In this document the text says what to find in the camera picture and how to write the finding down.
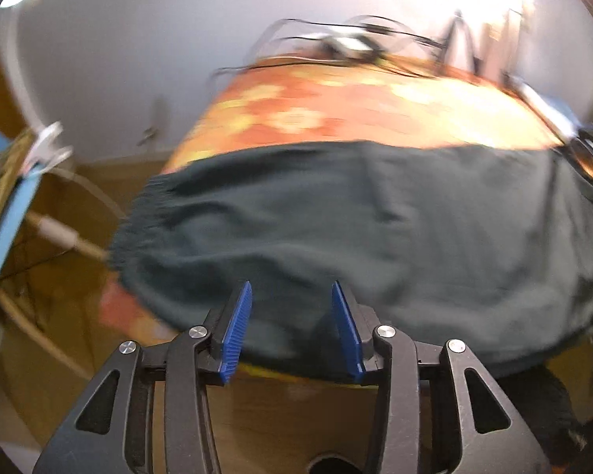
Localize white power strip with plugs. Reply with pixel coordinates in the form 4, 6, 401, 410
321, 36, 381, 63

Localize black small tripod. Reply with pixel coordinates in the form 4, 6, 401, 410
435, 11, 480, 75

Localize white clip desk lamp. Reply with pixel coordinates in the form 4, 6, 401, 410
0, 0, 127, 221

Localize blue plastic chair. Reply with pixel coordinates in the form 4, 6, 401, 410
0, 118, 108, 381

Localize dark green pants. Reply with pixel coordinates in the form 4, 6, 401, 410
110, 141, 593, 380

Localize folded light blue jeans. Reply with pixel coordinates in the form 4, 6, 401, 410
510, 77, 582, 143

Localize orange floral bed sheet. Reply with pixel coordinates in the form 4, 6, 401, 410
99, 64, 593, 344

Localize folded grey tripod stand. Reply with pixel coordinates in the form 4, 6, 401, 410
481, 9, 527, 86

